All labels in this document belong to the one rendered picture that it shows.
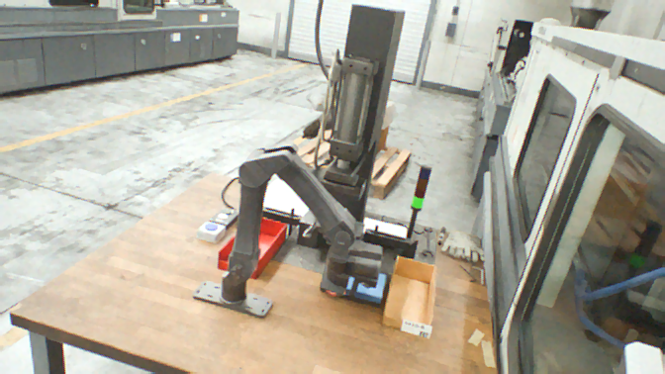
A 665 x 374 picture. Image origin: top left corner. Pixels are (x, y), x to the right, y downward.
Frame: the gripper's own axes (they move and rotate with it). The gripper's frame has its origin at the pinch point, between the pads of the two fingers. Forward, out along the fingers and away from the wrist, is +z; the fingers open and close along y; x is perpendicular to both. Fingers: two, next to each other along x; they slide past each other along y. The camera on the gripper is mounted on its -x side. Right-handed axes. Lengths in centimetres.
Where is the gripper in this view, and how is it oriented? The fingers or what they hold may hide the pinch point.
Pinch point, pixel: (333, 288)
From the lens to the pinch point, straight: 128.9
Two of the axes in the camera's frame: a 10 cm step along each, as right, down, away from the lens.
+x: -9.7, -2.4, 0.9
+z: -0.8, 6.1, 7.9
